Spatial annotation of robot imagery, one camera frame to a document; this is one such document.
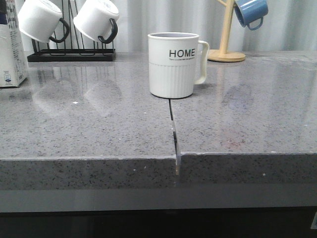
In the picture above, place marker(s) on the white mug black handle left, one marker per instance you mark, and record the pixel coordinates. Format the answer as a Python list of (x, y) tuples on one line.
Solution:
[(38, 19)]

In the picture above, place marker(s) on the white blue milk carton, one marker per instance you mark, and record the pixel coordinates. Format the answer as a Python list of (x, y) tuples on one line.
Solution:
[(13, 63)]

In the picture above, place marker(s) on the blue enamel mug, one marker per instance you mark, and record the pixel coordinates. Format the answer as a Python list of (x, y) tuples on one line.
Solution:
[(250, 13)]

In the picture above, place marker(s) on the wooden mug tree stand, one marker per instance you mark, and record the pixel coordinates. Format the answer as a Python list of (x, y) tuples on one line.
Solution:
[(223, 54)]

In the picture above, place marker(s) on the white mug black handle right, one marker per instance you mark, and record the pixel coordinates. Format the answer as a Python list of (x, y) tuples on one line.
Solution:
[(97, 20)]

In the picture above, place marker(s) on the white HOME cup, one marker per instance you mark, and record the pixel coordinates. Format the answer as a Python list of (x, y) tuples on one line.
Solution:
[(177, 62)]

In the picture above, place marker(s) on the white mug black handle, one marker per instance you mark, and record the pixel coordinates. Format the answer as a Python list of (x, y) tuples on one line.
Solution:
[(97, 20), (38, 19)]

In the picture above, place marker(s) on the black wire mug rack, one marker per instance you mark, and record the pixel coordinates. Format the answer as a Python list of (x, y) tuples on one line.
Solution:
[(76, 47)]

